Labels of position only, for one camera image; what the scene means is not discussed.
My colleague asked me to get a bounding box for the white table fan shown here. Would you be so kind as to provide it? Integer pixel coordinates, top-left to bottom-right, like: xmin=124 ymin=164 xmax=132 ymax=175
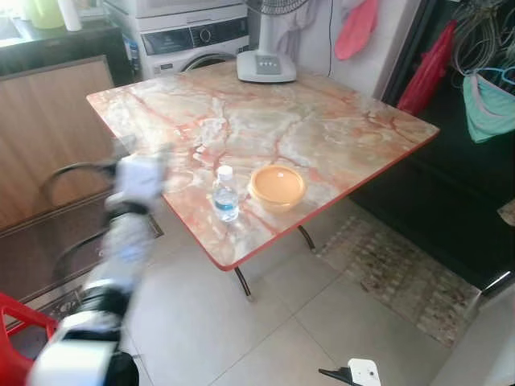
xmin=236 ymin=0 xmax=311 ymax=84

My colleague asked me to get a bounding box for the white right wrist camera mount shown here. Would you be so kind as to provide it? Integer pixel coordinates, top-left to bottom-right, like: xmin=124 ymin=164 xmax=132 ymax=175
xmin=348 ymin=358 xmax=382 ymax=386

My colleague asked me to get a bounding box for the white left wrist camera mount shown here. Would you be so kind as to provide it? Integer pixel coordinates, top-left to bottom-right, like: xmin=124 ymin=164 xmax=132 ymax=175
xmin=111 ymin=153 xmax=168 ymax=207

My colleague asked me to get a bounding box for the red hanging bag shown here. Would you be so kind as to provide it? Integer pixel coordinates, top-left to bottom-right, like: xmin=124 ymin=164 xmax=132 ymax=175
xmin=397 ymin=20 xmax=458 ymax=116

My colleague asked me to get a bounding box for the orange plastic bowl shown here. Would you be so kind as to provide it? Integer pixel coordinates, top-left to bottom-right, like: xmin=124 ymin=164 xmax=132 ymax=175
xmin=248 ymin=165 xmax=307 ymax=213

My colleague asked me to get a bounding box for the brown door mat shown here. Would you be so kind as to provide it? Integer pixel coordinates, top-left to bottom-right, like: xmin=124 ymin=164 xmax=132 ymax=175
xmin=0 ymin=193 xmax=166 ymax=322

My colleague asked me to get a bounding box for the hanging cable bundle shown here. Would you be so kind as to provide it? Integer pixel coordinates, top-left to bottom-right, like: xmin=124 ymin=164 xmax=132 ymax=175
xmin=452 ymin=0 xmax=515 ymax=77

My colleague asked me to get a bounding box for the white washing machine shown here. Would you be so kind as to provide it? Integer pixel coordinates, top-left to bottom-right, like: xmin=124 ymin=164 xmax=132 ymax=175
xmin=105 ymin=0 xmax=252 ymax=80

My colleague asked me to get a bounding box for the grey hanging cloth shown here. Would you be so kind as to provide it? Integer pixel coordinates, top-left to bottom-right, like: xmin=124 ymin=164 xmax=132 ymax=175
xmin=270 ymin=0 xmax=323 ymax=57

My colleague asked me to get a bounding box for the red plastic chair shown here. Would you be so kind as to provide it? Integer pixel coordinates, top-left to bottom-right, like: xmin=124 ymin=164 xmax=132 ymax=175
xmin=0 ymin=291 xmax=59 ymax=386

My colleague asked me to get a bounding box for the blue clothes hanger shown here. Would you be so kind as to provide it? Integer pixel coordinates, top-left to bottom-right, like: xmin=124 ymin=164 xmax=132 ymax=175
xmin=475 ymin=66 xmax=515 ymax=89

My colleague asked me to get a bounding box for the teal cloth bag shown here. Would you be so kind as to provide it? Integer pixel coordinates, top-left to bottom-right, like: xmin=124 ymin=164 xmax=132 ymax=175
xmin=462 ymin=68 xmax=515 ymax=144

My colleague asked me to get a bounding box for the white plastic bottle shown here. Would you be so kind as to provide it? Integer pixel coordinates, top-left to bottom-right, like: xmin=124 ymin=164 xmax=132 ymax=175
xmin=58 ymin=0 xmax=83 ymax=31

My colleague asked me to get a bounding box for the clear plastic water bottle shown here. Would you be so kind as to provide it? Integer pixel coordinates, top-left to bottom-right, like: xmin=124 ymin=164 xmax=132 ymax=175
xmin=212 ymin=166 xmax=241 ymax=223

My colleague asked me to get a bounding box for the patterned beige rug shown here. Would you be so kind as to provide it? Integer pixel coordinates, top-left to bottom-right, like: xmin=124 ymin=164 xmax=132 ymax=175
xmin=318 ymin=216 xmax=484 ymax=347

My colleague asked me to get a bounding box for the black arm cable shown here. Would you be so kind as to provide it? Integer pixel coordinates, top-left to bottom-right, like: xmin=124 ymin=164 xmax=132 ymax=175
xmin=39 ymin=159 xmax=122 ymax=282

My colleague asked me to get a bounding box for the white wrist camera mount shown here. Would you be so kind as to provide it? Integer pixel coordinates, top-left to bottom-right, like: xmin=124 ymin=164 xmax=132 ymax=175
xmin=348 ymin=358 xmax=382 ymax=386
xmin=111 ymin=153 xmax=168 ymax=207

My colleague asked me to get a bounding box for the brown wooden cabinet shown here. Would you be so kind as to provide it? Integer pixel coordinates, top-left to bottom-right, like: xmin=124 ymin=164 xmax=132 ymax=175
xmin=0 ymin=56 xmax=117 ymax=230

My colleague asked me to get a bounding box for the green plastic jug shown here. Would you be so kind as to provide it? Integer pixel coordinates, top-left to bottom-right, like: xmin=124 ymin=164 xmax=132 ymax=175
xmin=23 ymin=0 xmax=65 ymax=30

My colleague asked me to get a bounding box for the pink hanging cloth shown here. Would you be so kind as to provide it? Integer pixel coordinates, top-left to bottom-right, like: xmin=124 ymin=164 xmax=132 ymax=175
xmin=334 ymin=0 xmax=381 ymax=61

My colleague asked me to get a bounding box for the black kitchen counter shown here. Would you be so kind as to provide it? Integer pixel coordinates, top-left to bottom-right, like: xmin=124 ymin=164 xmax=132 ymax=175
xmin=0 ymin=16 xmax=134 ymax=81

